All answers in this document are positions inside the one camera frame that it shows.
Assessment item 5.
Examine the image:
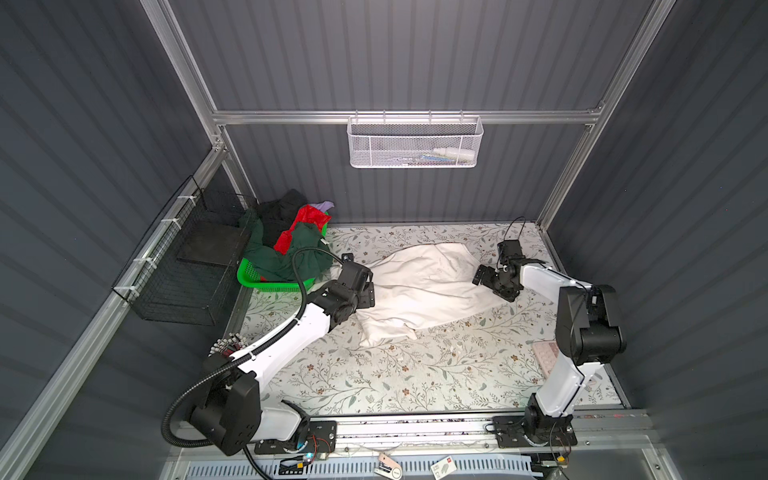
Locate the white printed t shirt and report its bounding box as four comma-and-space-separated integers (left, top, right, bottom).
356, 243, 506, 347

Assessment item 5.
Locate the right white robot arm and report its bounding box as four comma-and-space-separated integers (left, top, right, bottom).
472, 240, 627, 446

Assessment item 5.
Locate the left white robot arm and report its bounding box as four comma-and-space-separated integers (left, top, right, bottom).
188, 254, 375, 456

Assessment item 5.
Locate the dark green t shirt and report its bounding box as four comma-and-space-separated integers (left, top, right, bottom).
237, 205, 331, 288

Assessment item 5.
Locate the pink calculator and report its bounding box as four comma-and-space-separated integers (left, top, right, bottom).
532, 340, 560, 379

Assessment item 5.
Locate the red t shirt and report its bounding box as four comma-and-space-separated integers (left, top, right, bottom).
273, 204, 331, 255

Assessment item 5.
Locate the purple t shirt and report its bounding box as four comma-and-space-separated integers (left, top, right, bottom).
311, 200, 335, 213

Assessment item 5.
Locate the green laundry basket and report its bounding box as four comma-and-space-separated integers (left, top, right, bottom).
237, 220, 332, 292

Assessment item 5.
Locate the black t shirt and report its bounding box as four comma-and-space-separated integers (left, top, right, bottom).
256, 189, 307, 247

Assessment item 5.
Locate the cup of markers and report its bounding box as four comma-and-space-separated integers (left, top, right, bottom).
209, 333, 246, 358

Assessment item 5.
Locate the white bottle in basket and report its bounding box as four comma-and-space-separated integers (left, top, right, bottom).
433, 147, 477, 163

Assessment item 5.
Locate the white tag left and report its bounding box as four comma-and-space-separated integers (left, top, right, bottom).
373, 453, 404, 480

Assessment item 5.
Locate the white tag with red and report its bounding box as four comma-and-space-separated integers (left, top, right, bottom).
430, 456, 458, 480

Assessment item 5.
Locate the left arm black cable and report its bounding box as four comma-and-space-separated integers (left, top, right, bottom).
160, 247, 344, 480

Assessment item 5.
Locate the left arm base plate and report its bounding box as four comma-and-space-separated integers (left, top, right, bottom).
252, 420, 338, 455

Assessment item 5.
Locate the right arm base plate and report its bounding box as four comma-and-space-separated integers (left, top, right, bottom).
489, 415, 578, 449

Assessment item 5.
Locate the black wire mesh basket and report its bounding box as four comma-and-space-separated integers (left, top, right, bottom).
112, 177, 257, 326

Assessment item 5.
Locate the white wire mesh basket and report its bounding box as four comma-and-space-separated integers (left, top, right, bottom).
346, 115, 484, 169

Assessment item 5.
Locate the aluminium mounting rail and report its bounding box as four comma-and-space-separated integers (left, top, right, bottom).
173, 410, 655, 457

